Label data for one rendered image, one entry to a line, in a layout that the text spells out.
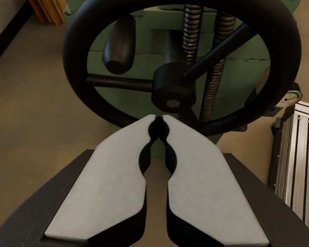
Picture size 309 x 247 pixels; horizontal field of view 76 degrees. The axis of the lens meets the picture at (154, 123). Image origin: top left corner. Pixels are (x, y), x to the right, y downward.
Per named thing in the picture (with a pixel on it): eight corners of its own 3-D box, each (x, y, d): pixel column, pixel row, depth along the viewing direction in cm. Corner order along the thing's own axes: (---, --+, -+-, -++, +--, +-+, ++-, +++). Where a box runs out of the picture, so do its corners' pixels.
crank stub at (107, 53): (137, 75, 16) (112, 83, 17) (145, 28, 18) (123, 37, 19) (119, 52, 14) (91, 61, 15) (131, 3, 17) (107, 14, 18)
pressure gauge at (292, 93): (261, 111, 49) (279, 90, 42) (258, 98, 51) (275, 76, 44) (287, 112, 49) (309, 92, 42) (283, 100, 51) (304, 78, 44)
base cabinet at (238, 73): (121, 157, 107) (74, 52, 45) (135, 76, 135) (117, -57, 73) (204, 163, 105) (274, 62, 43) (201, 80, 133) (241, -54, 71)
